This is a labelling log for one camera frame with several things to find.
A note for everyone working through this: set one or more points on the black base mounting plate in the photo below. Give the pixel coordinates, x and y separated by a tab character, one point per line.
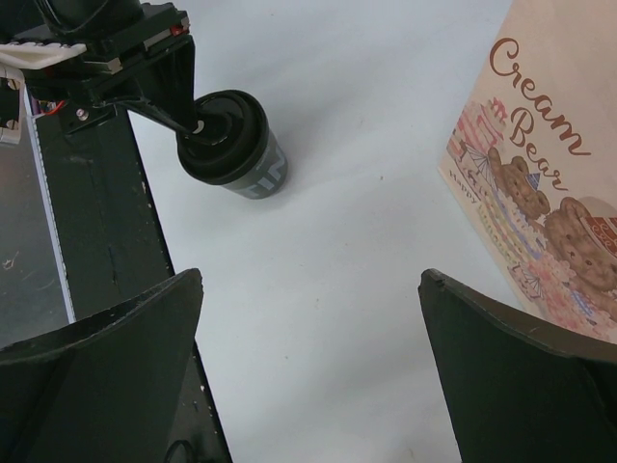
110	235

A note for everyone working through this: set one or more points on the black coffee cup lid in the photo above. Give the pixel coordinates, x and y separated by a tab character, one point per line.
232	136

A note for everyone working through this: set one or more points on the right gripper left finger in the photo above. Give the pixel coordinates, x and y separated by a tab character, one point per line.
105	388

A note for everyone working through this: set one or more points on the paper takeout bag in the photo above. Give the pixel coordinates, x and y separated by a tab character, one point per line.
532	161

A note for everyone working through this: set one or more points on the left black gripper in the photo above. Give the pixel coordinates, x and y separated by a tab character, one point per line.
140	56

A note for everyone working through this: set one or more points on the dark translucent coffee cup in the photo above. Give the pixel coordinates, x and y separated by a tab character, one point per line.
266	177

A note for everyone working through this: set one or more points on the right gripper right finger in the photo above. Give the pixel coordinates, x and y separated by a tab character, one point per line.
518	388

